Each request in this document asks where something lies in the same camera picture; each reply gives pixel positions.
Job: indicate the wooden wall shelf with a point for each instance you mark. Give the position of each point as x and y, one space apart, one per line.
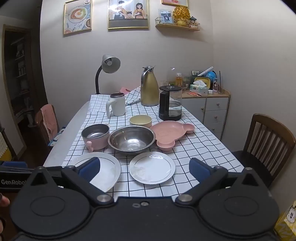
177 27

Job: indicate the brown wooden chair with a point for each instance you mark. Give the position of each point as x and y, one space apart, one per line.
39 122

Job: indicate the pink bear-shaped plate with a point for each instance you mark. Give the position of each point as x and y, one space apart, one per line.
168 134

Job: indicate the small photo frame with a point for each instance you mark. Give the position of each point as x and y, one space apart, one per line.
166 16

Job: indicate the white checkered tablecloth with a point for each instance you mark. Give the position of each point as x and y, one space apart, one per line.
203 148

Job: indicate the clear glass dome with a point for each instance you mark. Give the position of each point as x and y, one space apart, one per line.
171 76

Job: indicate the thin black stick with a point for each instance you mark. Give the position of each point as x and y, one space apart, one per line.
220 81

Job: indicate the white plate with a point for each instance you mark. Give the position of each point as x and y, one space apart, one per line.
152 169
108 169

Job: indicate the cream bowl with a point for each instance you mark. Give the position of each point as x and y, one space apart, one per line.
140 121

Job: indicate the green white tissue box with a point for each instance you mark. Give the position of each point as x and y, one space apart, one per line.
198 89

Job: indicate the blue globe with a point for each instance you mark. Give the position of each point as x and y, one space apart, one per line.
211 75

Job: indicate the white drawer cabinet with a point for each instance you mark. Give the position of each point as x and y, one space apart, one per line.
215 111

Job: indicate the stainless steel bowl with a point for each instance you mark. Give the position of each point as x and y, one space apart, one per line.
131 139

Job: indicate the golden tree ornament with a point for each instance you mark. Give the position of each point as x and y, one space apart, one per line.
181 14

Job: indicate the white mug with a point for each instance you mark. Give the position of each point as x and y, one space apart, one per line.
118 105

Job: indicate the yellow framed box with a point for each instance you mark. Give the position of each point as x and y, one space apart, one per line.
208 82

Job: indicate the pink towel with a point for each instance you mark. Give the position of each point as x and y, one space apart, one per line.
49 120

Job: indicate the small lantern ornament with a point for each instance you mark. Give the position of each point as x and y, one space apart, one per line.
193 22

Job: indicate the framed pink picture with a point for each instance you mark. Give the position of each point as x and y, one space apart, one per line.
174 2

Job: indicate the framed food picture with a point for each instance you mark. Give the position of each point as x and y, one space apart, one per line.
77 16

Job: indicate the yellow white padded mat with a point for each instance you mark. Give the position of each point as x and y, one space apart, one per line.
4 148

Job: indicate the dark wooden chair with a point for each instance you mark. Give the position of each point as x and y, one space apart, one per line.
261 143

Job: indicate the black glass kettle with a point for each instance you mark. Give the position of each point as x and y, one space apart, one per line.
165 104

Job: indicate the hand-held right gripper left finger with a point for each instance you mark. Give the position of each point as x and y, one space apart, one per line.
89 169

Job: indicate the pink pouch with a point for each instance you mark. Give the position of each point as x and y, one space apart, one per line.
125 90

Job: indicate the framed family picture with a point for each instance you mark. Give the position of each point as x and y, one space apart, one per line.
128 14

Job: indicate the grey desk lamp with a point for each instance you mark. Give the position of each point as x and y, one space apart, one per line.
111 63

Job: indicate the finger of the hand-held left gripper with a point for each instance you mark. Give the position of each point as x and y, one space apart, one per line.
15 164

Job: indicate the gold thermos jug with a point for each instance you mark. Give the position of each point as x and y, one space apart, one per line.
149 90

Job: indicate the pink bowl with steel liner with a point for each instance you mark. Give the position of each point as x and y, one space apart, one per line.
94 135

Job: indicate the white tube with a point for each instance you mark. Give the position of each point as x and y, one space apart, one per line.
205 71

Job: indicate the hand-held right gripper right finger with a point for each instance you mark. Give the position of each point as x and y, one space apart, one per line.
198 169

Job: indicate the orange bottle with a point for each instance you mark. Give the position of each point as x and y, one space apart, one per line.
178 80

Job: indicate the yellow cartoon tissue box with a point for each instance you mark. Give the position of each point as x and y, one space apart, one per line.
288 222

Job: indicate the person's left hand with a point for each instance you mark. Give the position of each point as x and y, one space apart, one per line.
4 201

